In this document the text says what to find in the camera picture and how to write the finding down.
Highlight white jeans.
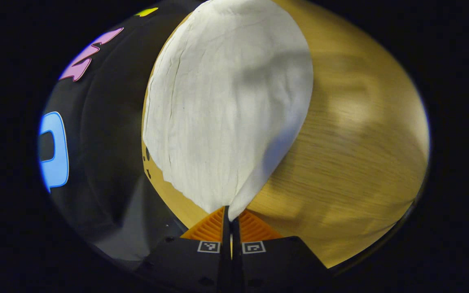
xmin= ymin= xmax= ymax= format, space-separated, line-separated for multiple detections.
xmin=142 ymin=0 xmax=314 ymax=222

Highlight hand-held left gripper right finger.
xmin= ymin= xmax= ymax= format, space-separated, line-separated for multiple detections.
xmin=232 ymin=210 xmax=333 ymax=293

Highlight black backdrop cloth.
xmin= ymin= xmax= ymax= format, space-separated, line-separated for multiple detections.
xmin=37 ymin=0 xmax=202 ymax=265

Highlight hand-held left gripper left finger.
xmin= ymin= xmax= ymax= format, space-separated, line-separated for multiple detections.
xmin=137 ymin=206 xmax=232 ymax=293

